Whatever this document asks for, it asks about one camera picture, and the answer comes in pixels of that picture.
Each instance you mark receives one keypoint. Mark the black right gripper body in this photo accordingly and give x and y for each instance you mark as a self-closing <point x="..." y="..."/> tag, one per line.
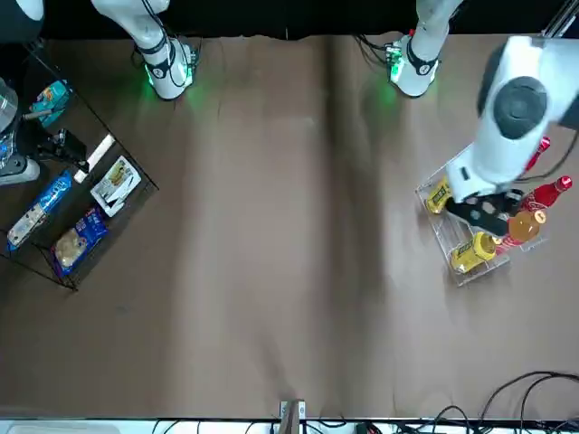
<point x="31" y="140"/>

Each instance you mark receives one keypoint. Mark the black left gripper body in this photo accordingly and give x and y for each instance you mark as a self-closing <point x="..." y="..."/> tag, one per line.
<point x="459" y="209"/>

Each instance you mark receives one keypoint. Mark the teal chips packet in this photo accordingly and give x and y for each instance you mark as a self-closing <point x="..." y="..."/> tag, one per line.
<point x="47" y="118"/>
<point x="56" y="95"/>

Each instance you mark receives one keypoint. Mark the red cola bottle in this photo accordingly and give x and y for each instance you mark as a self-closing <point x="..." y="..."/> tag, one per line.
<point x="545" y="194"/>

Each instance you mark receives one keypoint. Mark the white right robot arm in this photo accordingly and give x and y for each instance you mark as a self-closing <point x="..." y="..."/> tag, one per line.
<point x="158" y="54"/>

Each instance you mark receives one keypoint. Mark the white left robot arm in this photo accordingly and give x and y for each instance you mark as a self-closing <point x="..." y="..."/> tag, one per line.
<point x="497" y="135"/>

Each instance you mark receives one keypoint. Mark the yellow drink bottle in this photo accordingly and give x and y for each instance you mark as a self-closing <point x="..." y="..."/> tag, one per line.
<point x="438" y="199"/>
<point x="470" y="253"/>

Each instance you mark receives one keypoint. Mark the orange tea bottle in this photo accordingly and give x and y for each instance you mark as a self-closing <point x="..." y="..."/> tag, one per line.
<point x="524" y="226"/>

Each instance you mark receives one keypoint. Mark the white yellow snack box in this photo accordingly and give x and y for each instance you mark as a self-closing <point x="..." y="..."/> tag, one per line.
<point x="115" y="185"/>

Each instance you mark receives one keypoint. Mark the long blue cookie packet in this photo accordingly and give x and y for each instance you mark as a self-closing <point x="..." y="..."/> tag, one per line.
<point x="45" y="203"/>

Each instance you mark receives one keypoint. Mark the blue cookie bag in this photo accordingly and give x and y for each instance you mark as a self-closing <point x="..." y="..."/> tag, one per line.
<point x="77" y="244"/>

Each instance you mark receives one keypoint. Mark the aluminium frame strut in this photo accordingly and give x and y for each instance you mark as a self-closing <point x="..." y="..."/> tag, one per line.
<point x="561" y="20"/>

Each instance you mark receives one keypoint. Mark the aluminium profile post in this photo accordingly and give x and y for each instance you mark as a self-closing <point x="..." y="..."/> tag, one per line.
<point x="291" y="418"/>

